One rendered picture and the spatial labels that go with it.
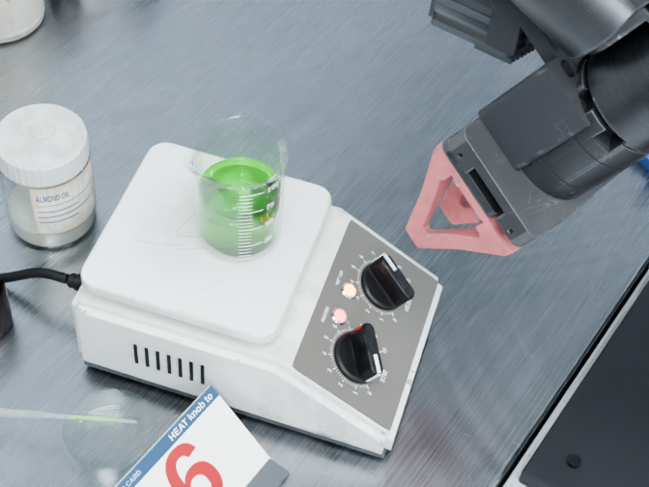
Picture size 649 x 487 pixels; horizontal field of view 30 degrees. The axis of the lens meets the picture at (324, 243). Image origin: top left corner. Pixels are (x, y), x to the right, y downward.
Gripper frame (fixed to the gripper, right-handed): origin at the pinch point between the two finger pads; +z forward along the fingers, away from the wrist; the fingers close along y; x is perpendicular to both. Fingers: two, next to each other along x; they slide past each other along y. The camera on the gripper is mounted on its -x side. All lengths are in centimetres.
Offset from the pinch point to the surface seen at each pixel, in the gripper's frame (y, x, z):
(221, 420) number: 11.8, 2.8, 12.2
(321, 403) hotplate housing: 8.4, 5.0, 7.7
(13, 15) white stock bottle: -2.2, -30.1, 26.6
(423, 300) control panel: -2.5, 3.8, 7.2
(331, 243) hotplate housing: 1.1, -2.3, 7.5
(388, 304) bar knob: 0.5, 2.7, 6.9
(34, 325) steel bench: 13.0, -8.5, 22.0
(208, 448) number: 13.3, 3.6, 12.5
